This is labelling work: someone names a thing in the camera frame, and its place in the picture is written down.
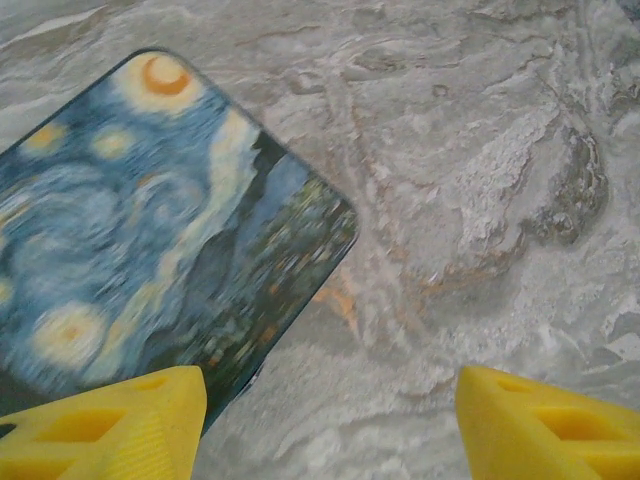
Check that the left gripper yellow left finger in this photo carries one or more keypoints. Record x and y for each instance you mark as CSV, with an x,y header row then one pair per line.
x,y
125,430

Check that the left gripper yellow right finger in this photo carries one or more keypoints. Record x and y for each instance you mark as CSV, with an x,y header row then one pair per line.
x,y
545,430

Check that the starry night print box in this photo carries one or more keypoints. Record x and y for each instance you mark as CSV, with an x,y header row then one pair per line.
x,y
150,225

